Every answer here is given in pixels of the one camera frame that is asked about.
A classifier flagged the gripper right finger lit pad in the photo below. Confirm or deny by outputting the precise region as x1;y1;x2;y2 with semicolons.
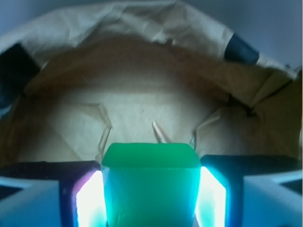
194;155;303;227

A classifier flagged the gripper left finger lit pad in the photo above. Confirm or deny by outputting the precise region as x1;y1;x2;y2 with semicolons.
0;160;107;227

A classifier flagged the green rectangular block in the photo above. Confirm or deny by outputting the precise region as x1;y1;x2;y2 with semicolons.
101;143;201;227

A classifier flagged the brown paper bag bin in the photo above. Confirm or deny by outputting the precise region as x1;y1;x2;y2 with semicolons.
0;1;302;166

